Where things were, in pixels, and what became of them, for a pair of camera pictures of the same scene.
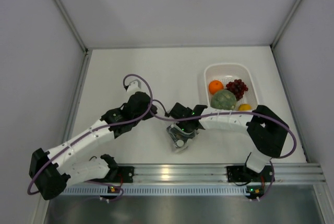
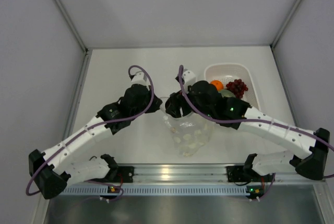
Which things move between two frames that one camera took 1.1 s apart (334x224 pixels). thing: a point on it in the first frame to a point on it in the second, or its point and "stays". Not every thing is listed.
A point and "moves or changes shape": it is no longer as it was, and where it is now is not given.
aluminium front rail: [215, 173] stays
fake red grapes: [238, 87] stays
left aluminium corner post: [63, 10] stays
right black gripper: [179, 123] to [176, 101]
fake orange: [215, 85] stays
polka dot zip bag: [180, 140] moves or changes shape
